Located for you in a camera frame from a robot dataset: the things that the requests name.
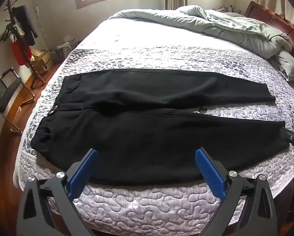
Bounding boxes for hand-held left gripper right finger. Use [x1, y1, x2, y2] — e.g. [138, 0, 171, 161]
[195, 147, 278, 236]

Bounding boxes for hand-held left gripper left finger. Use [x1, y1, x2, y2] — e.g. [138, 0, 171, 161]
[16, 149, 99, 236]

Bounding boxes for black pants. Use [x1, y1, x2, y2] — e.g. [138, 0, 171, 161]
[30, 69, 294, 185]

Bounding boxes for black mesh office chair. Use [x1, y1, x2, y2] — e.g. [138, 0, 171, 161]
[0, 66, 35, 133]

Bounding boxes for pale green duvet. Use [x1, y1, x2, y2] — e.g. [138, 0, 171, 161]
[108, 5, 294, 91]

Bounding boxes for wooden headboard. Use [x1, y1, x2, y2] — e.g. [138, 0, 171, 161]
[244, 1, 294, 62]

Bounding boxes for wooden coat rack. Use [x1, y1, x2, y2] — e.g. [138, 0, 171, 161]
[1, 0, 48, 89]

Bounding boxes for cardboard box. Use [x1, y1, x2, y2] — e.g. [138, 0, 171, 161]
[30, 49, 53, 69]

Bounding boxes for bed with grey quilted cover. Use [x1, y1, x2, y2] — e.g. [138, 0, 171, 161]
[13, 8, 294, 236]

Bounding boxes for red bag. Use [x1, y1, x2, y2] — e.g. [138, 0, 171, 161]
[12, 42, 32, 65]

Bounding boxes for dark clothes on rack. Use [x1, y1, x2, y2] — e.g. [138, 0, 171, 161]
[15, 5, 38, 46]

